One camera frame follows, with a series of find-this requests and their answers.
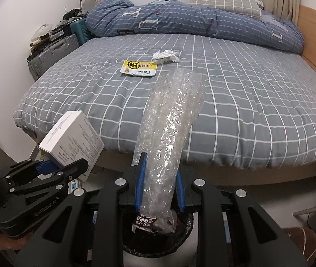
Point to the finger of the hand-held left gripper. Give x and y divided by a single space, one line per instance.
43 167
68 169

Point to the clear plastic bag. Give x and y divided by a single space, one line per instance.
164 226

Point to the white tissue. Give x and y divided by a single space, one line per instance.
166 55

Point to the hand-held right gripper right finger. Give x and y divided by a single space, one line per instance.
180 192

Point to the white power strip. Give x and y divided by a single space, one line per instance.
74 185

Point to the yellow and silver packet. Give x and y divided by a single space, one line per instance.
138 68

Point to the grey checked pillow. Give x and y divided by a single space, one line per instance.
222 1

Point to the clear bubble wrap bag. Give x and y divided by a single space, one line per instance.
171 111

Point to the blue striped quilt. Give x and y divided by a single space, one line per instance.
188 16

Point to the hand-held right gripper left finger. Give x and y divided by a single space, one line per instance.
141 178

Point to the teal hard suitcase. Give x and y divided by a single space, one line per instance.
80 32

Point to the pile of dark clutter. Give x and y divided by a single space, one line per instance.
55 33

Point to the bed with grey checked sheet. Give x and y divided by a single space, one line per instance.
230 103

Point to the black trash bin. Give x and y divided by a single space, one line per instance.
146 244

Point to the white cardboard box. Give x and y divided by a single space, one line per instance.
71 139

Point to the white plastic object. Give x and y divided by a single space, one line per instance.
42 31

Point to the wooden bed frame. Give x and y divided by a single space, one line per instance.
313 33

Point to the grey hard suitcase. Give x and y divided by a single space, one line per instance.
55 52

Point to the grey metal chair leg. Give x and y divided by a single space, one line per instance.
311 210

